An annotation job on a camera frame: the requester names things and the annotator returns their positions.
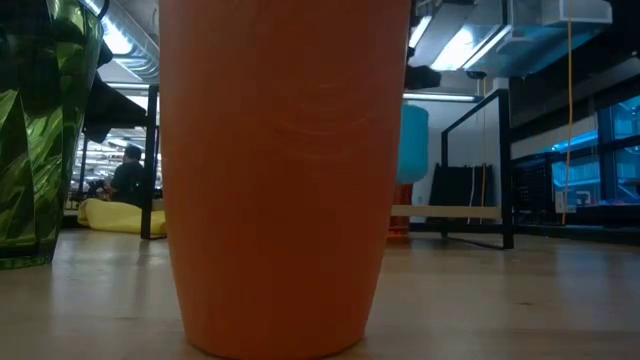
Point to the tall orange plastic cup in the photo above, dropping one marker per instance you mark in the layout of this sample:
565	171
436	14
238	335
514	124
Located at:
280	175

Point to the green faceted translucent cup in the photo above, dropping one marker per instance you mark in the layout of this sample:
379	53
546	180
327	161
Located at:
40	150

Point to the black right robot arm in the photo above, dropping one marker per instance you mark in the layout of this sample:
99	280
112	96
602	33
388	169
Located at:
422	77

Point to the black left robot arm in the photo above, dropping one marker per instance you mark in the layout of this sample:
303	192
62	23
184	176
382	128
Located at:
112	112

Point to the black-framed wooden shelf rack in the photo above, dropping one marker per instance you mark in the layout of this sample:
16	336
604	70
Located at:
506	175

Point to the red faceted translucent cup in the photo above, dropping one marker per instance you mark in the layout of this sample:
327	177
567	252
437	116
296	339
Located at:
401	210

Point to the light blue mug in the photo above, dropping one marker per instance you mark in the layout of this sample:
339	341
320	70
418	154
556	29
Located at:
414	145

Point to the black floor panel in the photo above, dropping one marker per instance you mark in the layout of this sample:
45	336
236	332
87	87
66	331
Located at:
455	185

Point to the ceiling strip light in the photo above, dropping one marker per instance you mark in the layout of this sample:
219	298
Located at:
440	97

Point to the person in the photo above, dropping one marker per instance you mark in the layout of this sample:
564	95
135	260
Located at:
127	180

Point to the yellow cloth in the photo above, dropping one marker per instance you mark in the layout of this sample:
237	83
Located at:
115	217

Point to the black crate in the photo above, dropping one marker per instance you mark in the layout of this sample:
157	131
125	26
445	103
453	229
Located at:
532	187

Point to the rectangular metal ceiling duct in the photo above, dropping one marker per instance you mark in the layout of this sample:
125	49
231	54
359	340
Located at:
480	40

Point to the ribbed silver ceiling duct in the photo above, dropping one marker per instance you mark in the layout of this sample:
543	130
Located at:
135	55

